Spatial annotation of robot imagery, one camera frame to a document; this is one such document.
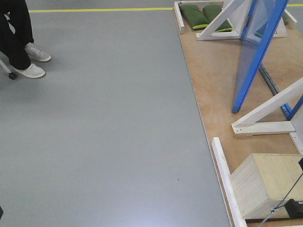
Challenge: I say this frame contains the green sandbag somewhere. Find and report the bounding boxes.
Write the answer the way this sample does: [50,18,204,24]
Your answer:
[202,5,233,32]
[179,4,210,30]

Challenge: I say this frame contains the light wooden box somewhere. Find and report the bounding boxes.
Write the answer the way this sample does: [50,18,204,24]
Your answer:
[231,154,303,219]

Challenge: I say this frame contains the wooden plywood platform base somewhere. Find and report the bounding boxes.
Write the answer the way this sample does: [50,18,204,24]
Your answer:
[180,29,303,172]

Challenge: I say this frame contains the right green sandbag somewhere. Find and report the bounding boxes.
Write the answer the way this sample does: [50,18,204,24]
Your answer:
[202,5,233,32]

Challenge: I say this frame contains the left green sandbag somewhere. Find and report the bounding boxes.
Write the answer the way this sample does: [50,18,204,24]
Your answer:
[179,4,210,30]

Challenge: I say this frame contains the far white edge rail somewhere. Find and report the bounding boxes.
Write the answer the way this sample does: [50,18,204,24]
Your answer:
[173,1,185,34]

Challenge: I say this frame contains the white sneaker far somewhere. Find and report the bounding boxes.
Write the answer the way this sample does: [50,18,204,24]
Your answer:
[25,43,52,62]

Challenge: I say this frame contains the blue door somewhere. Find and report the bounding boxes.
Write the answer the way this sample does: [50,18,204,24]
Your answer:
[232,0,288,113]

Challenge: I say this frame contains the chair leg with caster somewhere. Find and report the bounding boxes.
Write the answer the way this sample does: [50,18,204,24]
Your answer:
[0,52,18,80]

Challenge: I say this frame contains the metal floor rail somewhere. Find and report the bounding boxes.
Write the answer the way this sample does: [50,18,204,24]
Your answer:
[259,64,280,96]

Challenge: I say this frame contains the near white triangular brace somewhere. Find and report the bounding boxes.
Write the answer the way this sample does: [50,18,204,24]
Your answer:
[232,79,303,136]

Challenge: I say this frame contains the white triangular brace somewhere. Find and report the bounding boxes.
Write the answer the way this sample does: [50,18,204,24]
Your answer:
[232,79,303,136]
[196,0,288,42]

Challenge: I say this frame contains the near white edge rail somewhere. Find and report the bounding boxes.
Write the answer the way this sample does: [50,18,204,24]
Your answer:
[211,137,247,227]

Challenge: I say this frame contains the person black trouser legs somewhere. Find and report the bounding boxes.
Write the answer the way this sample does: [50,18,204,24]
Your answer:
[0,0,34,70]

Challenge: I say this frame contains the blue cord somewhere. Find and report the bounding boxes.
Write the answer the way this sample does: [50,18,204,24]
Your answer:
[259,174,301,227]

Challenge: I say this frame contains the white edge rail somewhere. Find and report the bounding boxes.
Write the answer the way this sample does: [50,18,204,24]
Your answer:
[173,1,185,34]
[211,137,247,227]

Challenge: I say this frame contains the far white triangular brace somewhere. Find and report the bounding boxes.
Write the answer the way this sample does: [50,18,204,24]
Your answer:
[196,0,288,42]

